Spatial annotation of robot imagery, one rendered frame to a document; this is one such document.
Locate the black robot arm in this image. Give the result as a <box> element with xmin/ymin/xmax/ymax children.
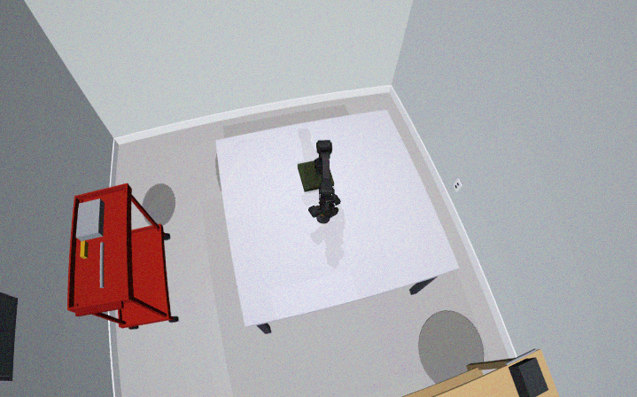
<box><xmin>315</xmin><ymin>140</ymin><xmax>338</xmax><ymax>218</ymax></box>

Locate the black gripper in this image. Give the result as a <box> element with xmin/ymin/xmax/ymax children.
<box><xmin>308</xmin><ymin>194</ymin><xmax>341</xmax><ymax>218</ymax></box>

